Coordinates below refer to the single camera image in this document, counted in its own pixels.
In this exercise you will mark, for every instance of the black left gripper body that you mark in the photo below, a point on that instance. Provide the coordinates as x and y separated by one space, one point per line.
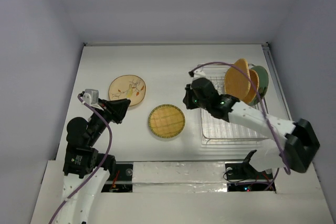
99 124

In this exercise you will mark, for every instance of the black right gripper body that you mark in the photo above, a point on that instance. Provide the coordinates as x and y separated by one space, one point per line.
189 97

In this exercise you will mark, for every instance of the beige leaf pattern plate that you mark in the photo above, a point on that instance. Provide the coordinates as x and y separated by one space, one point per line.
129 87

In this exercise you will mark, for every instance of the green rim woven plate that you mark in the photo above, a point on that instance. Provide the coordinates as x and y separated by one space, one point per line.
166 121

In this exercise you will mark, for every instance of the large orange woven plate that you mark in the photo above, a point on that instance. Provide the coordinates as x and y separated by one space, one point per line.
235 82

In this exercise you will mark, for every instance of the small orange woven plate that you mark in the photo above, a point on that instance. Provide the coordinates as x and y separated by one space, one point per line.
252 94

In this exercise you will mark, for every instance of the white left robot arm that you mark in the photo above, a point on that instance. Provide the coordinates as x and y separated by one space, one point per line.
85 169

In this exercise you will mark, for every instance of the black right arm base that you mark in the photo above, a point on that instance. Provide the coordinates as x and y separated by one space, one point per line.
240 172

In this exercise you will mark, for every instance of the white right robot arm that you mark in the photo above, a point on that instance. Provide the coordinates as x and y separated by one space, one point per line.
296 142

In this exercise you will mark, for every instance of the green flower pattern plate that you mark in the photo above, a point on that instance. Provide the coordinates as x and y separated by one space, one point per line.
263 80

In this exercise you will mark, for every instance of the white foam front panel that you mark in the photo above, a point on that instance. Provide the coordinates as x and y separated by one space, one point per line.
179 177

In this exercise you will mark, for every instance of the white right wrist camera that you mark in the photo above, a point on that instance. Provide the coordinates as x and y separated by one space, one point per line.
198 73

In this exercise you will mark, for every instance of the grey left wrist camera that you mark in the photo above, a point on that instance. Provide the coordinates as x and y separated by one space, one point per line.
90 97

